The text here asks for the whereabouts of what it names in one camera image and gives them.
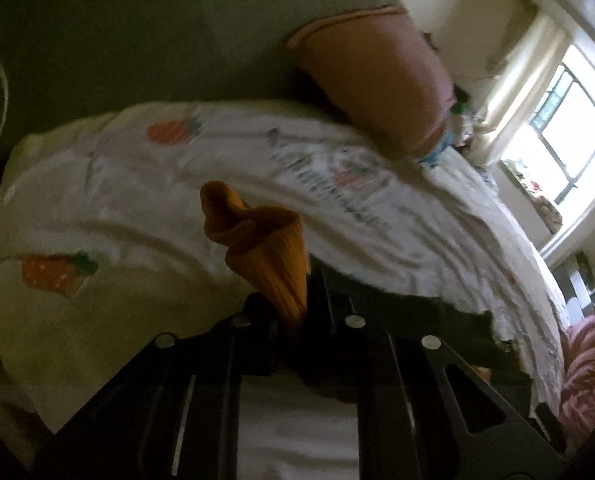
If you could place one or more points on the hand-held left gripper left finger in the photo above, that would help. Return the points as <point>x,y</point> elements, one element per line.
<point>257,342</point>

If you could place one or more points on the pile of clothes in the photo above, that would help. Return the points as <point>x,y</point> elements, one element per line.
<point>462,110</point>

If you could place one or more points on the green quilted headboard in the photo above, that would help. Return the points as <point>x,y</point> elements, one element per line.
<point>152,30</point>

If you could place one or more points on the orange pillow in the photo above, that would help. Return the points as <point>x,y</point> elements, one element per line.
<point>377,75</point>

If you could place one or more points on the blue plaid cloth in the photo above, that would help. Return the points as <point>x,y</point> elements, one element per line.
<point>435,152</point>

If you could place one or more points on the white desk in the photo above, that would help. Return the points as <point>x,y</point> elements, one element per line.
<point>580,285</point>

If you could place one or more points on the patterned windowsill cushion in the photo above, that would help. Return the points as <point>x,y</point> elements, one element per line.
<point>547,212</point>

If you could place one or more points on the cream curtain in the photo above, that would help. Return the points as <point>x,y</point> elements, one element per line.
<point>522,90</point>

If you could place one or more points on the pink cloth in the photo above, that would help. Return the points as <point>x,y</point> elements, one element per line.
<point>590,375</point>

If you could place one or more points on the strawberry printed blanket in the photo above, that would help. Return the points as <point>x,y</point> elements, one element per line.
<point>177,195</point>

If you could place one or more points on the orange ribbed garment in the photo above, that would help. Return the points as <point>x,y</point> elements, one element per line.
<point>272,260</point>

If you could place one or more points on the black garment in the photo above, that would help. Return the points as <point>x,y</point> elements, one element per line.
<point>427,317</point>

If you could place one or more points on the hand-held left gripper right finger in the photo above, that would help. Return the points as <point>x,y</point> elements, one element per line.
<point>338,317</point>

